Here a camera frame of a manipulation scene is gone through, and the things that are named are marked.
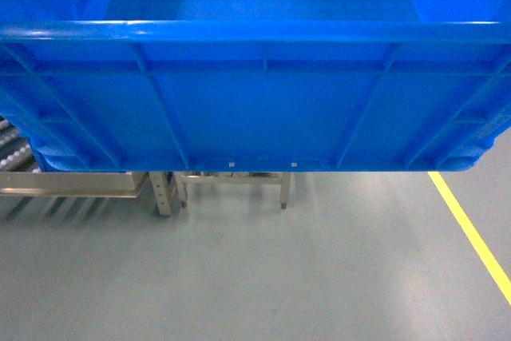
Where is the large blue plastic crate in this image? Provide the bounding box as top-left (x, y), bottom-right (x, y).
top-left (1, 0), bottom-right (510, 172)

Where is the roller conveyor shelf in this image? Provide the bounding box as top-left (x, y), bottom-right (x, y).
top-left (1, 117), bottom-right (149, 222)

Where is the metal table frame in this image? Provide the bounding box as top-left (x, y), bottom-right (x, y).
top-left (148, 170), bottom-right (295, 218)

